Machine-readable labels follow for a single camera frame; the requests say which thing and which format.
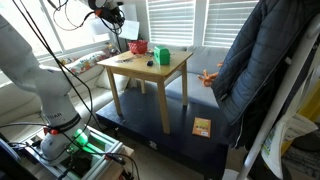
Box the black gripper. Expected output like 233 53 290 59
98 7 125 28

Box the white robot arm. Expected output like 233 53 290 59
0 15 90 166

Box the green toy box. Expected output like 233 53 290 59
154 46 170 65

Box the orange box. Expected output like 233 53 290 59
192 117 211 138

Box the red woven basket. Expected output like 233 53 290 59
128 40 148 54

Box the small wooden table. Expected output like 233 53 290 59
98 51 192 134

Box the blue toy car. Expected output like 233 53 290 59
147 60 154 66

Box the colourful floral cushion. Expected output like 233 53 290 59
60 46 120 75

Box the orange plush toy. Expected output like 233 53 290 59
197 69 218 87

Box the dark blue platform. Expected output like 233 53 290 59
96 88 229 180

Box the dark blue puffer jacket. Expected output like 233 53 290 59
211 0 320 148

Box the white coat stand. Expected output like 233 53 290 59
222 14 320 180

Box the white printed bag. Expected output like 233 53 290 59
261 81 319 178

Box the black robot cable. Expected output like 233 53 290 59
12 0 141 180

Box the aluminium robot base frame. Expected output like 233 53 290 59
25 127 126 180

